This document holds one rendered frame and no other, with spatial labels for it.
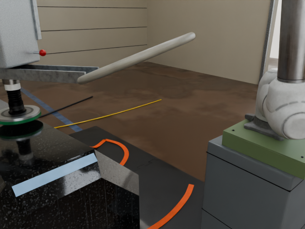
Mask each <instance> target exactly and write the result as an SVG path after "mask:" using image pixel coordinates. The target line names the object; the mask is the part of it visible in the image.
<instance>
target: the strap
mask: <svg viewBox="0 0 305 229"><path fill-rule="evenodd" d="M105 141H108V142H111V143H115V144H117V145H119V146H120V147H121V148H122V149H123V150H124V158H123V160H122V161H121V163H120V164H121V165H122V166H123V165H124V164H125V163H126V161H127V159H128V156H129V151H128V149H127V148H126V147H125V146H124V145H123V144H121V143H119V142H117V141H113V140H110V139H103V140H102V141H101V142H99V143H98V144H97V145H96V146H94V147H93V148H97V147H99V146H100V145H102V144H103V143H104V142H105ZM193 187H194V185H192V184H189V185H188V188H187V190H186V192H185V194H184V196H183V197H182V199H181V200H180V201H179V203H178V204H177V205H176V206H175V207H174V208H173V209H172V210H171V211H170V212H169V213H168V214H167V215H166V216H165V217H164V218H162V219H161V220H160V221H158V222H157V223H156V224H154V225H152V226H151V227H149V228H147V229H158V228H160V227H162V226H163V225H164V224H165V223H167V222H168V221H169V220H170V219H171V218H172V217H173V216H174V215H175V214H176V213H177V212H178V211H179V210H180V209H181V208H182V207H183V205H184V204H185V203H186V202H187V200H188V199H189V197H190V195H191V193H192V190H193Z"/></svg>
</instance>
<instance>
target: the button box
mask: <svg viewBox="0 0 305 229"><path fill-rule="evenodd" d="M30 1H31V7H32V13H33V19H34V27H35V33H36V39H37V40H41V39H42V37H41V30H40V24H39V15H38V9H37V2H36V0H30Z"/></svg>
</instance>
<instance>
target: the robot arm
mask: <svg viewBox="0 0 305 229"><path fill-rule="evenodd" d="M245 119H247V120H249V121H250V122H249V123H246V124H244V128H245V129H250V130H253V131H255V132H258V133H261V134H264V135H267V136H270V137H272V138H274V139H276V140H278V141H283V140H284V138H285V139H293V140H300V139H305V0H282V2H281V17H280V40H279V55H278V68H272V69H269V70H268V71H267V72H265V73H264V75H263V76H262V78H261V80H260V82H259V86H258V90H257V96H256V111H255V114H249V113H247V114H246V115H245Z"/></svg>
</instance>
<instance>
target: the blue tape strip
mask: <svg viewBox="0 0 305 229"><path fill-rule="evenodd" d="M94 162H97V159H96V157H95V155H94V153H92V154H89V155H87V156H84V157H82V158H80V159H77V160H75V161H73V162H70V163H68V164H65V165H63V166H60V167H58V168H55V169H53V170H51V171H48V172H46V173H43V174H41V175H38V176H36V177H34V178H31V179H29V180H27V181H24V182H22V183H19V184H17V185H14V186H12V189H13V191H14V193H15V195H16V197H17V196H20V195H22V194H24V193H26V192H29V191H31V190H33V189H35V188H38V187H40V186H42V185H44V184H47V183H49V182H51V181H53V180H56V179H58V178H60V177H63V176H65V175H67V174H70V173H72V172H74V171H76V170H78V169H81V168H83V167H85V166H87V165H90V164H92V163H94Z"/></svg>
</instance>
